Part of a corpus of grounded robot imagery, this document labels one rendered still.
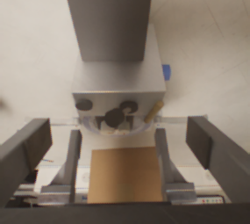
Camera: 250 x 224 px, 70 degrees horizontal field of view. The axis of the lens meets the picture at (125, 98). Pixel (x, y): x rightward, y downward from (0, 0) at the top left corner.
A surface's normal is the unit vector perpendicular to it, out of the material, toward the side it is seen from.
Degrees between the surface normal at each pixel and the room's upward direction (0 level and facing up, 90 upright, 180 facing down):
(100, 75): 90
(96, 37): 0
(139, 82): 90
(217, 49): 0
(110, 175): 90
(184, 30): 0
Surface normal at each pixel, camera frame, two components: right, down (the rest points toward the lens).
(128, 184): -0.10, -0.56
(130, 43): 0.02, 0.82
